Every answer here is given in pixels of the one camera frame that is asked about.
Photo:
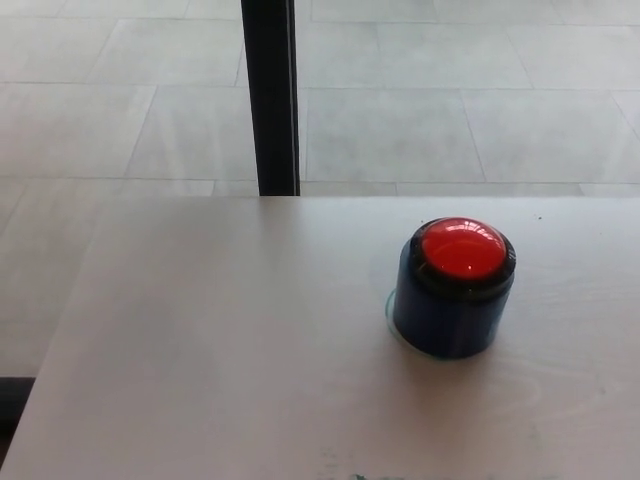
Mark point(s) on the red dome button blue base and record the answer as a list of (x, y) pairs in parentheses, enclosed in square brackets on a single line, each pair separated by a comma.
[(462, 252)]

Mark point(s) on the black vertical post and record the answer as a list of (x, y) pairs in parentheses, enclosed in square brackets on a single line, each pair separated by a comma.
[(272, 97)]

